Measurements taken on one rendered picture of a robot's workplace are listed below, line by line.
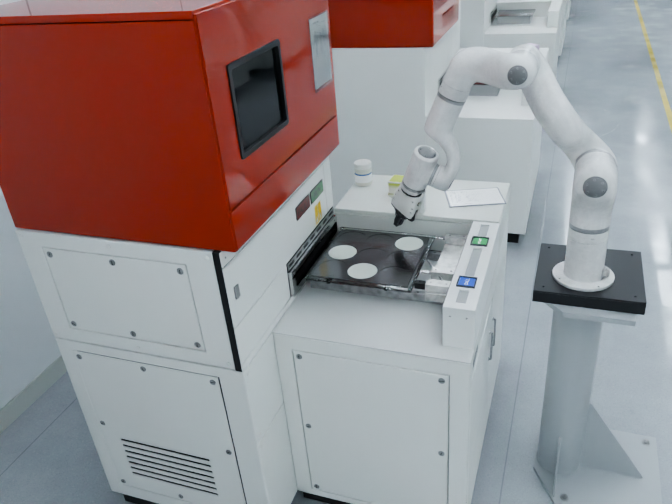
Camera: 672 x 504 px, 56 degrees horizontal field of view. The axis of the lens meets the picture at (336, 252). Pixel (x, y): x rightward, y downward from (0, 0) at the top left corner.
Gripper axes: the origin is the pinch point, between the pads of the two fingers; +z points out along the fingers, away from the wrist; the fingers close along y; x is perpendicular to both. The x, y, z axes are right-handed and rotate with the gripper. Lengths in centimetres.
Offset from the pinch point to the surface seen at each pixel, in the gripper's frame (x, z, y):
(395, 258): 10.9, 4.1, -10.3
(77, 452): 108, 128, 44
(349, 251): 17.5, 10.8, 4.3
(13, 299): 100, 103, 115
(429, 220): -11.7, 1.3, -5.4
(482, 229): -15.8, -8.2, -23.3
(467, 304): 25, -19, -45
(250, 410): 78, 25, -20
